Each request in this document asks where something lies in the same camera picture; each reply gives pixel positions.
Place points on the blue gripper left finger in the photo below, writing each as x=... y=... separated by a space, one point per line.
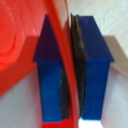
x=50 y=76

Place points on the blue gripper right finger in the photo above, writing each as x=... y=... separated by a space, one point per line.
x=95 y=73

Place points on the orange-red plastic bowl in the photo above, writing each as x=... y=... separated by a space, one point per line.
x=20 y=33

